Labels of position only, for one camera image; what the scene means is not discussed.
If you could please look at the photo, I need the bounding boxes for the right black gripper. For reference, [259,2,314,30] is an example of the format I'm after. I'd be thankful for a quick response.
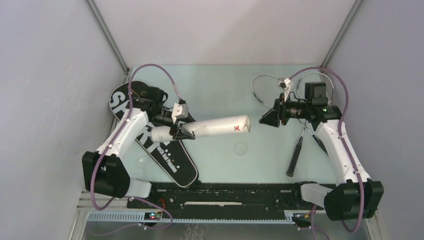
[258,93,310,128]

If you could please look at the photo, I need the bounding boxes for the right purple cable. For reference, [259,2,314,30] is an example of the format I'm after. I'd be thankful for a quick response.
[288,67,365,240]

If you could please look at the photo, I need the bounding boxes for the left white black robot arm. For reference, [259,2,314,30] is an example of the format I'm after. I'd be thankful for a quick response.
[82,81,199,208]

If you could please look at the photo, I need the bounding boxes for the white shuttlecock tube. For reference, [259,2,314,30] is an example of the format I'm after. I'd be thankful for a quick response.
[151,114,251,142]

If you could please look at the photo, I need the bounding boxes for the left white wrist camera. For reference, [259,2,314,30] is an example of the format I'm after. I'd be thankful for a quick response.
[171,103,189,124]

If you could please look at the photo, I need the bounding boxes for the black racket cover bag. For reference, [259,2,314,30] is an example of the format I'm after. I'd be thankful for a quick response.
[109,81,199,188]

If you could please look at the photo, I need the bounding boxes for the left electronics board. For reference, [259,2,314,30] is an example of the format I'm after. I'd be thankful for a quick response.
[143,211,163,221]

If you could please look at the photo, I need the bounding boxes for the electronics board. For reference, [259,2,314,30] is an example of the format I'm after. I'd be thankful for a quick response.
[143,211,163,221]
[293,214,312,231]

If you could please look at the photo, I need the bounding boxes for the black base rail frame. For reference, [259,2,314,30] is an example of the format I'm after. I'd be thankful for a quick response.
[79,180,379,229]

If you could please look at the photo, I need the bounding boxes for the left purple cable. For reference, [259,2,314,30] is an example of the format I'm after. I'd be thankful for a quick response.
[90,64,185,212]

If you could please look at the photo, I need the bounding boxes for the purple cable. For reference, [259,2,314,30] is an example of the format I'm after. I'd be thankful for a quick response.
[288,67,365,240]
[90,64,185,212]

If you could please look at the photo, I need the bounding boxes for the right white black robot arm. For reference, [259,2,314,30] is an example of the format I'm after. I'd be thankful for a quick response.
[259,79,384,221]

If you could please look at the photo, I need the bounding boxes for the white badminton racket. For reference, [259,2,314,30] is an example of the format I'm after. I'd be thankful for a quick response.
[250,73,305,177]
[295,71,334,154]

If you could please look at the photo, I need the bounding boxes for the left white badminton racket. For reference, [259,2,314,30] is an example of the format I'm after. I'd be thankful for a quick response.
[250,73,305,177]

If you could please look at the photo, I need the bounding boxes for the clear round tube lid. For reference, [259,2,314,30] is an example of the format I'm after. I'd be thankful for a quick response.
[233,142,248,157]

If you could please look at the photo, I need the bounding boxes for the right electronics board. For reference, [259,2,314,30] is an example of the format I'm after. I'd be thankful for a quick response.
[293,214,312,231]

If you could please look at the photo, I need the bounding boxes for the right white badminton racket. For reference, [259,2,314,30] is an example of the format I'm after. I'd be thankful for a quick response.
[295,71,334,154]

